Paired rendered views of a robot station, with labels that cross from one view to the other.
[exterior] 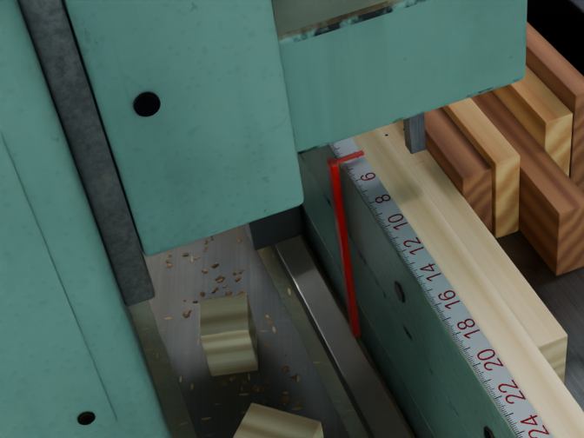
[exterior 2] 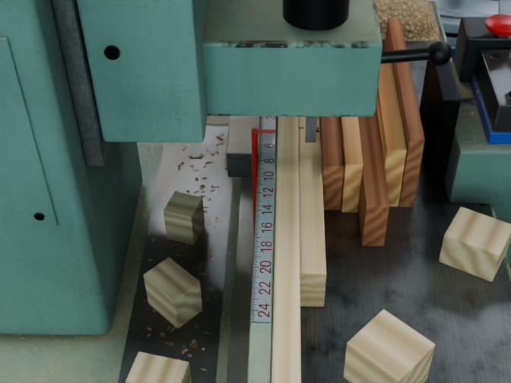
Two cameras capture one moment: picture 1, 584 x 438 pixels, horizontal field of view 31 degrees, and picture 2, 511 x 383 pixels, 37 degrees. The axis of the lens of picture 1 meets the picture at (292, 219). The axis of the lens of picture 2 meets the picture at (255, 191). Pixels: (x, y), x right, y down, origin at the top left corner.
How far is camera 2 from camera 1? 0.19 m
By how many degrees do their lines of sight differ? 12
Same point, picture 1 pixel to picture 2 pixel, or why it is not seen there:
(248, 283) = (217, 194)
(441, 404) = not seen: hidden behind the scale
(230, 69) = (163, 48)
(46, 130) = (33, 45)
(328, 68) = (242, 69)
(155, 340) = (148, 207)
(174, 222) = (122, 126)
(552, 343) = (315, 275)
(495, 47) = (354, 90)
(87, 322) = (46, 161)
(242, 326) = (188, 213)
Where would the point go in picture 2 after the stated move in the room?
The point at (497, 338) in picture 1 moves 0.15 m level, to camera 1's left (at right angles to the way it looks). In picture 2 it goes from (280, 258) to (96, 224)
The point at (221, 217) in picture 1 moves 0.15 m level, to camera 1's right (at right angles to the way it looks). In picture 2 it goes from (150, 133) to (342, 163)
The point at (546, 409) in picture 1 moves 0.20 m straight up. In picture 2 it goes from (280, 305) to (282, 65)
